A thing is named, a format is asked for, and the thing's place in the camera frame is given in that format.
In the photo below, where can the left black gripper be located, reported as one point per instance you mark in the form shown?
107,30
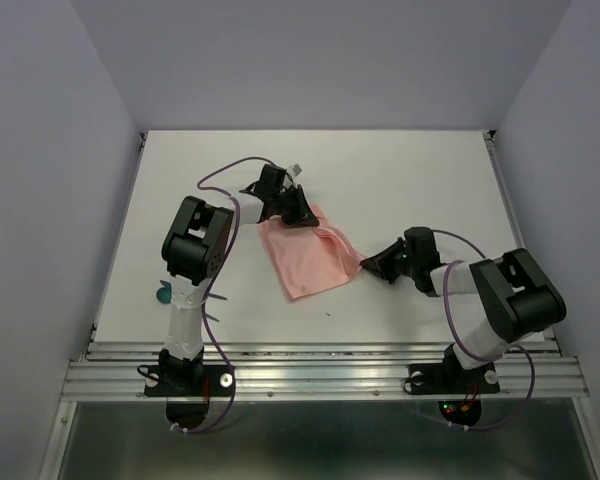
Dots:
301,217

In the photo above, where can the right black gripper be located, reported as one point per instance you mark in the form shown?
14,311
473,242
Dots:
378,263

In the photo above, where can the pink satin napkin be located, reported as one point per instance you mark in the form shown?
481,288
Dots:
309,260

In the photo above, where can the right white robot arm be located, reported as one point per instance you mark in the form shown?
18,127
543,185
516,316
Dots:
517,297

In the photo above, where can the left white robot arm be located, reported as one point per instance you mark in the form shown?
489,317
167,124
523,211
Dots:
203,234

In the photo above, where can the teal plastic utensil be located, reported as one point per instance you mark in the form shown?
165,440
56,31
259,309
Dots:
188,292

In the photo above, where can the teal plastic spoon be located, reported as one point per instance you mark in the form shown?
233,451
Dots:
163,295

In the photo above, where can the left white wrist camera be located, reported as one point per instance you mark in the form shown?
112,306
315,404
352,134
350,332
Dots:
294,170

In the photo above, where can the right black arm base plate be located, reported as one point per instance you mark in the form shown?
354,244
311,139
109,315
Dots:
441,381

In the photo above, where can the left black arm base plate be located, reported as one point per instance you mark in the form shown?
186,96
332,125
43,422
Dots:
212,381

